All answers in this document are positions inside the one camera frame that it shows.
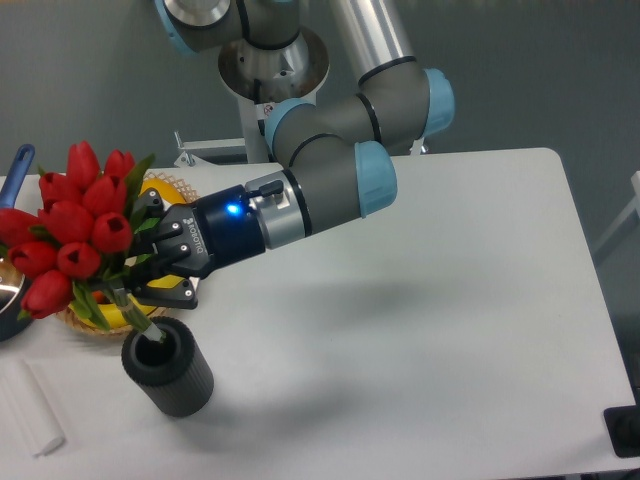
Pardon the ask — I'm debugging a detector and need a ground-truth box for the yellow squash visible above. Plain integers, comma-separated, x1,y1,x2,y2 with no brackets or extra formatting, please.
141,178,187,205

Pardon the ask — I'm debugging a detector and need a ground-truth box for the dark pot with blue handle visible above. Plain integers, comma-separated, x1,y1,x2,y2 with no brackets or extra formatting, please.
1,144,35,342

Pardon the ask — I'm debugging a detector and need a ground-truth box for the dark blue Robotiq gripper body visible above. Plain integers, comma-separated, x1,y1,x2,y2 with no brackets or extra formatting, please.
152,185,266,279

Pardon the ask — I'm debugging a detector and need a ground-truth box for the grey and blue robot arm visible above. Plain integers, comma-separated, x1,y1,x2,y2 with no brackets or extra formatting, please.
124,1,455,309

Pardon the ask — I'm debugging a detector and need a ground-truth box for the red tulip bouquet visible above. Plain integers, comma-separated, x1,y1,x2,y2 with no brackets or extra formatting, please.
1,141,164,342

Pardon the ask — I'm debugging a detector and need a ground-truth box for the yellow banana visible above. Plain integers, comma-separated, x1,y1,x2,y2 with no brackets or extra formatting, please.
69,275,183,331

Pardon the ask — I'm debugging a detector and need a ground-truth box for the black device at table edge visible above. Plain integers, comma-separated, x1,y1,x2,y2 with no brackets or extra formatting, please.
603,405,639,458

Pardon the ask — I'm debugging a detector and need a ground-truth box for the woven wicker basket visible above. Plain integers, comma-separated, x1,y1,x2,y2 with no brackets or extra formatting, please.
55,171,199,338

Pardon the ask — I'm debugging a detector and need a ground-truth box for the white foam roll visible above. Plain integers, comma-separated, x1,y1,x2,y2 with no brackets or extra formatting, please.
1,360,66,458

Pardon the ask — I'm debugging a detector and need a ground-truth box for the dark grey ribbed vase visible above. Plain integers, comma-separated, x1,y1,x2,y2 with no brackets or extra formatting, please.
121,316,215,418

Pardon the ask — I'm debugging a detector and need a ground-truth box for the white chair frame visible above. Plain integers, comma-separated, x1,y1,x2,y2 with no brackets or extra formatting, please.
592,171,639,266

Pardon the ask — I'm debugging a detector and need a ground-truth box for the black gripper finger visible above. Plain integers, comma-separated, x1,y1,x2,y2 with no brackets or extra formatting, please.
132,277,199,309
132,189,170,220

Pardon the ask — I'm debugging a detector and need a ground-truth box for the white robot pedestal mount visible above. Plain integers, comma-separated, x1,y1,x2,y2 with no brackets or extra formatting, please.
172,88,431,168

